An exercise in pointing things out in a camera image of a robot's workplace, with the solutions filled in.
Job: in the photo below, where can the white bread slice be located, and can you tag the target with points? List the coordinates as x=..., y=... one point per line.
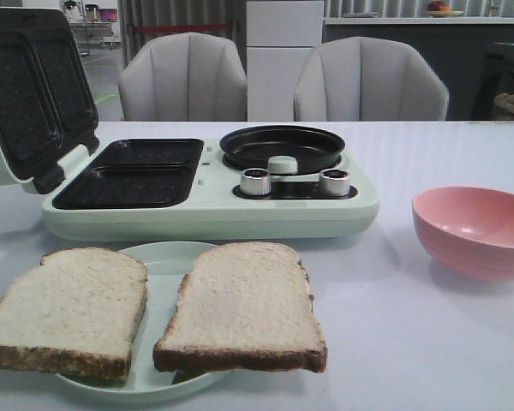
x=245, y=305
x=76, y=314

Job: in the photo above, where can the pink plastic bowl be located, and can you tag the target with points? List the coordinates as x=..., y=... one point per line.
x=469, y=230

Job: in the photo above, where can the mint green sandwich maker lid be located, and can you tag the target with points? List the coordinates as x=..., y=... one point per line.
x=46, y=106

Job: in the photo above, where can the mint green breakfast maker base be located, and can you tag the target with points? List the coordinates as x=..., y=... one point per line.
x=184, y=189

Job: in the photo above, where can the left silver control knob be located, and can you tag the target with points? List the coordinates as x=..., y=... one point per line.
x=256, y=182

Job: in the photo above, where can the silver control knob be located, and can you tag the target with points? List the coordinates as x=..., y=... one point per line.
x=256, y=182
x=334, y=182

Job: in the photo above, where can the right silver control knob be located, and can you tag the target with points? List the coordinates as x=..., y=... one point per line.
x=334, y=182

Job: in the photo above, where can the black round frying pan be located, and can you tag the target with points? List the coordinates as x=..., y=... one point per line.
x=314, y=149

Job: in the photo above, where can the mint green round plate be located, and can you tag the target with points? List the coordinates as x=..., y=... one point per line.
x=167, y=263

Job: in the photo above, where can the left grey upholstered chair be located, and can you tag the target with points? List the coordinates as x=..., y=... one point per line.
x=186, y=77

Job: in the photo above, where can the grey upholstered chair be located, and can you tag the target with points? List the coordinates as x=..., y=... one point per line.
x=186, y=77
x=368, y=79

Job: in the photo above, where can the right grey upholstered chair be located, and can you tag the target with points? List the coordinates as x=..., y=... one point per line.
x=368, y=79

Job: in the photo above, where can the white cabinet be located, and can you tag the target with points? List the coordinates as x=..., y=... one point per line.
x=279, y=36

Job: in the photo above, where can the fruit plate on counter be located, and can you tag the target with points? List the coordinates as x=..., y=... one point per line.
x=439, y=9

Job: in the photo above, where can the grey counter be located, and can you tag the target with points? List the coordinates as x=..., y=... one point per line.
x=473, y=56

